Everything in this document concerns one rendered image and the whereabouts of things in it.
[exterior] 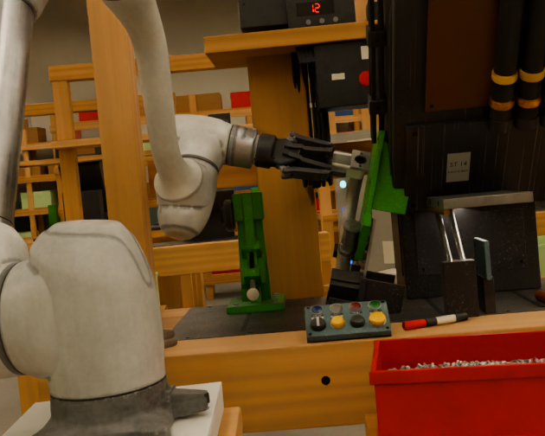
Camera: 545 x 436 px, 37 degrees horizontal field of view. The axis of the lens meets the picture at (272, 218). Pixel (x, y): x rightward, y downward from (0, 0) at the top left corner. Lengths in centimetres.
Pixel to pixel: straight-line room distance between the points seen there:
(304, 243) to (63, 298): 107
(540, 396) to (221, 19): 1099
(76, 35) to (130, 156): 1006
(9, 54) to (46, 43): 1085
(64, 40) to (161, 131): 1058
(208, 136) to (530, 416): 91
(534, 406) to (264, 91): 115
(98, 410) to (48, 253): 20
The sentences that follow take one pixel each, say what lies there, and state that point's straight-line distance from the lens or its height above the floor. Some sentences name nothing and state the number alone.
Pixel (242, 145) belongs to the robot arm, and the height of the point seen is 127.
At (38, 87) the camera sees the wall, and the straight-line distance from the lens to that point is 1209.
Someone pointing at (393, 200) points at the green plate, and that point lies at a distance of 165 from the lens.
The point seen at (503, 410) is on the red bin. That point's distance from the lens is 114.
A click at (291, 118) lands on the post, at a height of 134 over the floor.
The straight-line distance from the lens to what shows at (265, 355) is 143.
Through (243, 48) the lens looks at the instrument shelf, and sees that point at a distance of 191.
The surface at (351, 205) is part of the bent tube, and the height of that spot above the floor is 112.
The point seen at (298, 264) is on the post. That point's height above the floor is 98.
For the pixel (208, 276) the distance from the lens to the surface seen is 863.
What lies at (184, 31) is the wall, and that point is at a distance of 1190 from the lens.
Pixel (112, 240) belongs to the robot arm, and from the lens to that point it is 104.
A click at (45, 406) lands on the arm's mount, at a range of 128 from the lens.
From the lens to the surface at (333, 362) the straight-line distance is 143.
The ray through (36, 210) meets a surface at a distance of 1126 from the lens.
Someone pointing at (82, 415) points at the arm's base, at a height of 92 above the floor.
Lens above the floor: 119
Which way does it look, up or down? 2 degrees down
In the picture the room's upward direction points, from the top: 5 degrees counter-clockwise
